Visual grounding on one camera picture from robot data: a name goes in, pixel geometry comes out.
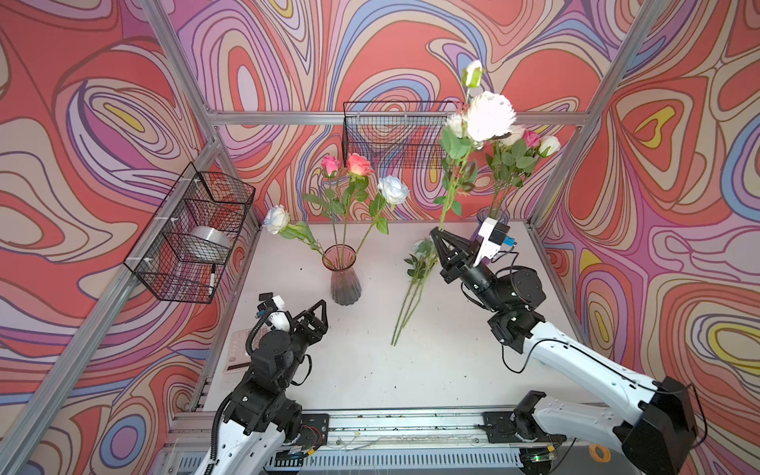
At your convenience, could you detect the red grey glass vase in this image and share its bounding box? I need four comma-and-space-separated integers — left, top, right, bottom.
322, 245, 362, 306

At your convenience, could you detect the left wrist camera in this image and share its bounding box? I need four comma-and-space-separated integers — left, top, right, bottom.
253, 292, 292, 334

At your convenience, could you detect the silver tape roll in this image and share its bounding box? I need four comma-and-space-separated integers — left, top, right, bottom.
190, 226, 233, 249

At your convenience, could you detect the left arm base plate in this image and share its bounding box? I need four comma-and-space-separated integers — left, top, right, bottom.
266, 413, 331, 451

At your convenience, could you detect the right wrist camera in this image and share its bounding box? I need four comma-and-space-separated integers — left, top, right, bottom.
473, 218, 516, 266

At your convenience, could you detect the small dark pink rose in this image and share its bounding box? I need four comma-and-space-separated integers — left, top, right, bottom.
304, 156, 348, 269

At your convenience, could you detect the pale lavender white rose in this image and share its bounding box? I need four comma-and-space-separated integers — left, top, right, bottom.
355, 175, 410, 253

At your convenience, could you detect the left black wire basket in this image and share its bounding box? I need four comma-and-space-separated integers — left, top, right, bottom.
125, 163, 255, 304

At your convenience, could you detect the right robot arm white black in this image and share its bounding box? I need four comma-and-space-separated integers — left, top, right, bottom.
431, 219, 699, 474

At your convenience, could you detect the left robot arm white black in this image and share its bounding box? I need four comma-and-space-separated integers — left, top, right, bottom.
196, 293, 330, 474

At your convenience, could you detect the white blue-tinged rose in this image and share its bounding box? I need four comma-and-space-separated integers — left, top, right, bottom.
263, 205, 336, 265

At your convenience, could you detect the white green-tinged rose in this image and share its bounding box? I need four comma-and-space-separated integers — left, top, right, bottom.
535, 133, 561, 169

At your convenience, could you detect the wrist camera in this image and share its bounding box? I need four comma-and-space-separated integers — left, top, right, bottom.
473, 218, 516, 266
253, 292, 292, 334

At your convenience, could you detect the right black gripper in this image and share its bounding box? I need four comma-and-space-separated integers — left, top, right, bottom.
429, 228, 505, 313

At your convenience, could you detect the blue purple glass vase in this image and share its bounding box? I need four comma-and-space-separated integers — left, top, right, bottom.
476, 207, 511, 226

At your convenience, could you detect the pink calculator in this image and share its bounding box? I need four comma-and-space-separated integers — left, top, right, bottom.
223, 329, 251, 374

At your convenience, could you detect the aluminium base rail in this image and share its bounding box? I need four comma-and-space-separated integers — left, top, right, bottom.
154, 407, 637, 474

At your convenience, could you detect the white carnation flower sprig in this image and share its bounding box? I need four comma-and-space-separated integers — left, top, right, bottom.
437, 59, 517, 229

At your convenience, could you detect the back black wire basket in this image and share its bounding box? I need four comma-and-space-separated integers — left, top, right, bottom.
342, 99, 462, 172

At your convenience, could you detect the black wire basket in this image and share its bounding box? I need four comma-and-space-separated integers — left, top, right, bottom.
342, 99, 462, 172
125, 163, 255, 304

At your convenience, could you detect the white blue flower sprig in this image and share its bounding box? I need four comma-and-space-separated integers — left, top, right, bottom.
391, 255, 435, 346

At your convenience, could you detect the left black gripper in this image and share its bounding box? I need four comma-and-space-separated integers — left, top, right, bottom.
271, 300, 326, 393

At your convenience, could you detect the red pink rose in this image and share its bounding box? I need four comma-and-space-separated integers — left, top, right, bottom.
342, 154, 372, 245

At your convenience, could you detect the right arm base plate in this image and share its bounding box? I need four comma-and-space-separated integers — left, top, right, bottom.
479, 411, 567, 445

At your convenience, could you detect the magenta pink rose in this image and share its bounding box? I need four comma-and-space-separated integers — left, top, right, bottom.
510, 131, 540, 189

